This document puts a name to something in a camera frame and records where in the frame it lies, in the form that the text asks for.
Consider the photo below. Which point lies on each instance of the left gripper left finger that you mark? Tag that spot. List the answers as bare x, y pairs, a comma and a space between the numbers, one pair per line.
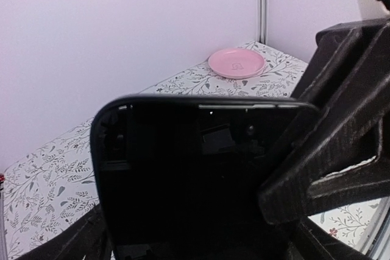
86, 238

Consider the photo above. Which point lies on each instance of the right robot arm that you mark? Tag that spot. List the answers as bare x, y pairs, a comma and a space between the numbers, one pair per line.
342, 157

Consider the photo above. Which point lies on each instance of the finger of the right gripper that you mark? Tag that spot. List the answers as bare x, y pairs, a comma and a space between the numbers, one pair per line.
343, 155

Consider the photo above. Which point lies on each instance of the right aluminium frame post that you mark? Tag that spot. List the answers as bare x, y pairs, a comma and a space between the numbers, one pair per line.
262, 13

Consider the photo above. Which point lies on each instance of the pink plastic plate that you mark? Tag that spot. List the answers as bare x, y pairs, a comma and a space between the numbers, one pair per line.
236, 63

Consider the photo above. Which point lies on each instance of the floral patterned table mat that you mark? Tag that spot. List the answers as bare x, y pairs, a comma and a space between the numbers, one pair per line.
53, 186

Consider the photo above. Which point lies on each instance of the small black phone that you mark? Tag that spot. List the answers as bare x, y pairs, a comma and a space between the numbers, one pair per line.
177, 176

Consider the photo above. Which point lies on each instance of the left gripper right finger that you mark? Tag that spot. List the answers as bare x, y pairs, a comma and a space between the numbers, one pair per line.
306, 240

